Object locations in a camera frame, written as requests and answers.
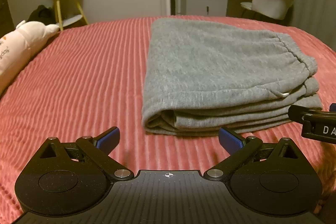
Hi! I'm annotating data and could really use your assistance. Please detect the grey sweatpants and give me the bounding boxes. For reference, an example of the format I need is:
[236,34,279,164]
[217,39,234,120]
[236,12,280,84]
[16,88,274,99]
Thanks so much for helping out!
[142,18,322,136]

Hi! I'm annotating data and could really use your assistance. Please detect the black bag on floor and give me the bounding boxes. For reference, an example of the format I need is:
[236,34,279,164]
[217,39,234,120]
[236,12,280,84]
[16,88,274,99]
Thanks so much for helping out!
[27,5,56,25]

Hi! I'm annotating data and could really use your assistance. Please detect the grey bedside cabinet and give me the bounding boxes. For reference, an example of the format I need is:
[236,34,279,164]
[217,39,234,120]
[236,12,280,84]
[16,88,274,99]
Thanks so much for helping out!
[181,0,228,16]

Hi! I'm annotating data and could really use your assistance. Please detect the pink ribbed bedspread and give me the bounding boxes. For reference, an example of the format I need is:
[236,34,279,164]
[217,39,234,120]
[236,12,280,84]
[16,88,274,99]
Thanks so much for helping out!
[1,16,335,223]

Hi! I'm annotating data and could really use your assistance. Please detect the pink plush pillow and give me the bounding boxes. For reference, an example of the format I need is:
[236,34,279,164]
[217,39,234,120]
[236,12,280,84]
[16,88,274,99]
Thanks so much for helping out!
[0,20,59,93]

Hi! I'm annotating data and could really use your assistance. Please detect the yellow side table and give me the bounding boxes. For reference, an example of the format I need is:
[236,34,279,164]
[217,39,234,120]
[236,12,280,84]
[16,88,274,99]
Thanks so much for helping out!
[52,0,89,31]

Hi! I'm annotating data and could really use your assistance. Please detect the grey plush vanity chair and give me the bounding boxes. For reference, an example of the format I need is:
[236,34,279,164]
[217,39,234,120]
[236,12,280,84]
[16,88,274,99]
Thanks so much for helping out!
[240,0,295,20]

